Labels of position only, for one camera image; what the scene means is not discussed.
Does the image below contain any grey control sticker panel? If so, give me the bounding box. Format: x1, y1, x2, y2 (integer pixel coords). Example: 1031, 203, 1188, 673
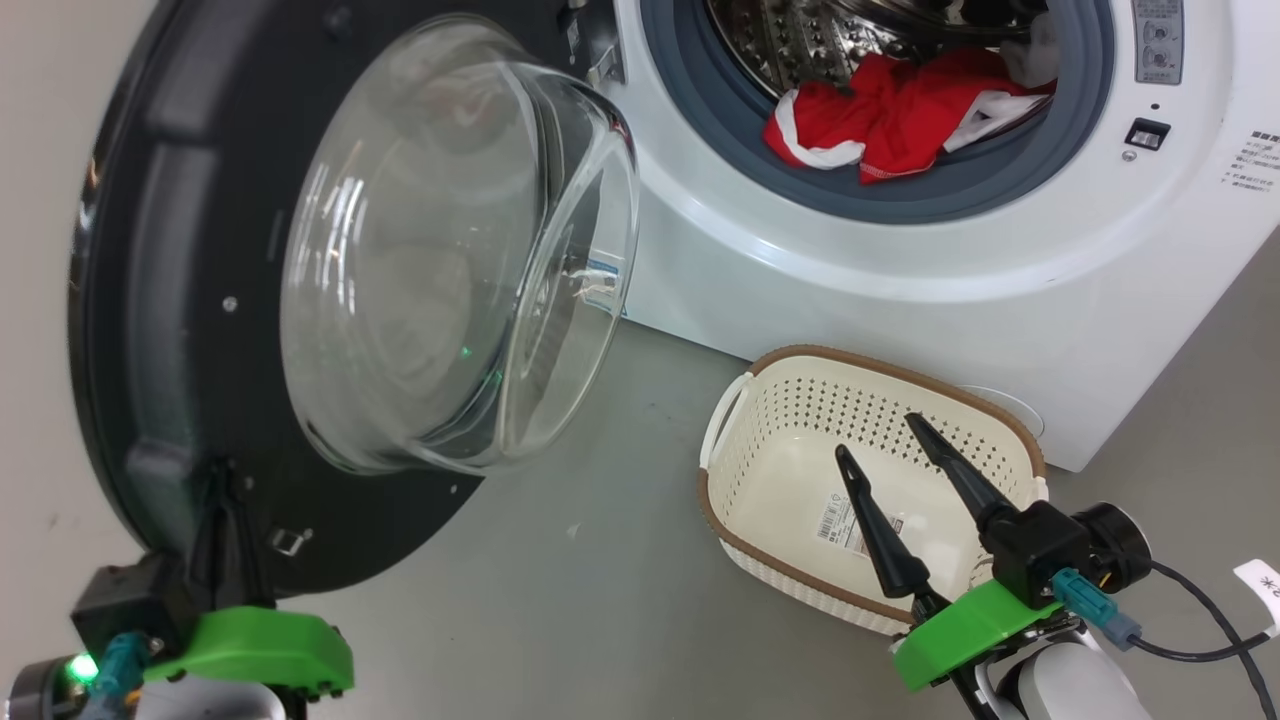
1132, 0, 1186, 87

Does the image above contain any right black cable teal plug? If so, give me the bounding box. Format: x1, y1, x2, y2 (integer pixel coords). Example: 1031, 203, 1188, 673
1050, 560, 1280, 720

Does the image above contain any cream basket with brown rim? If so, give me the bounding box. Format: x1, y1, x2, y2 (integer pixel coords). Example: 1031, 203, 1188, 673
698, 345, 1049, 638

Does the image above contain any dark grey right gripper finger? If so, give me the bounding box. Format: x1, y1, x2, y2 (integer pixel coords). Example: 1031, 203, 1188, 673
835, 445, 951, 613
905, 412, 1023, 549

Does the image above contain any steel washer drum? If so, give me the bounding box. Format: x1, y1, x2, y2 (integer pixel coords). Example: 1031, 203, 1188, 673
705, 0, 1051, 101

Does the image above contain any white cable tag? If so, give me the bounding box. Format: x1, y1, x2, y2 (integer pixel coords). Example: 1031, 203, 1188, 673
1235, 558, 1280, 637

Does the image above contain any black round glass washer door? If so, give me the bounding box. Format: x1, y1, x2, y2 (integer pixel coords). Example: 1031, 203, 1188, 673
68, 0, 641, 601

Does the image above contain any white barcode label sticker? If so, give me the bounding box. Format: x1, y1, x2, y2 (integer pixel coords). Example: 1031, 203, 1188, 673
815, 490, 906, 557

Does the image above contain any round white filter cover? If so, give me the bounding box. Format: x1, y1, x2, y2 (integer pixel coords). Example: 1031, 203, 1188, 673
955, 385, 1047, 441

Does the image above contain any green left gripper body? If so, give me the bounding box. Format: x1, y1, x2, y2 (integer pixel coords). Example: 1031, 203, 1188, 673
140, 605, 354, 701

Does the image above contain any grey rubber door gasket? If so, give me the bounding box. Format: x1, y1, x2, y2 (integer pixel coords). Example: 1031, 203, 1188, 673
638, 0, 1116, 226

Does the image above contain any white front-load washing machine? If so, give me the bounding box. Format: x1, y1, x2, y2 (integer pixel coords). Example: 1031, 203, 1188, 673
565, 0, 1280, 473

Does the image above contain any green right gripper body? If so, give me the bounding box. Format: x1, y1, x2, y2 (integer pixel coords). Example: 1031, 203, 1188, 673
892, 578, 1086, 693

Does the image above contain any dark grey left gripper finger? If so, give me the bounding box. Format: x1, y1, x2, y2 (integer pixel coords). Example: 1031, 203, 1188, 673
232, 470, 271, 609
188, 462, 237, 617

